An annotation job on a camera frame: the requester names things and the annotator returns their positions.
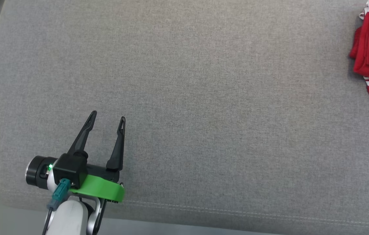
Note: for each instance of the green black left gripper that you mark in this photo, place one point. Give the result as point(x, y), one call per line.
point(102, 189)

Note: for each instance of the grey fabric sofa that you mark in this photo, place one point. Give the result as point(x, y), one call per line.
point(204, 114)

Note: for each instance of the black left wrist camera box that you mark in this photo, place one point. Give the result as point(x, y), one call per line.
point(70, 169)

